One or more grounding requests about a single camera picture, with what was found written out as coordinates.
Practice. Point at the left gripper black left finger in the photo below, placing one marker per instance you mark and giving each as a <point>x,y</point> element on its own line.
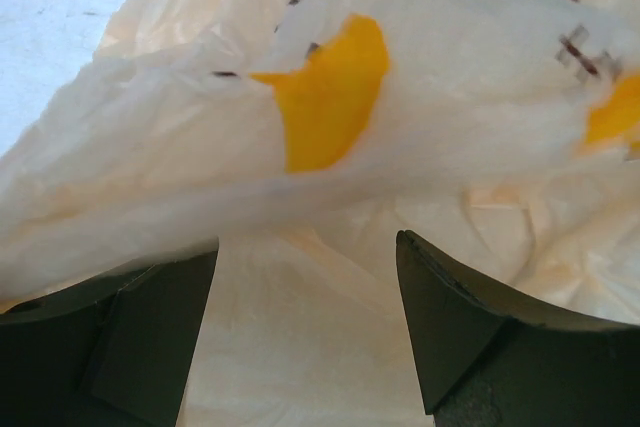
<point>109,351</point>

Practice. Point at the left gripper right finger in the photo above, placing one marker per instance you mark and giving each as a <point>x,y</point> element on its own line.
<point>487,354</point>

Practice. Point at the orange translucent plastic bag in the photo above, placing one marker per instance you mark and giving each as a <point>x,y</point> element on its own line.
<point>297,137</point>

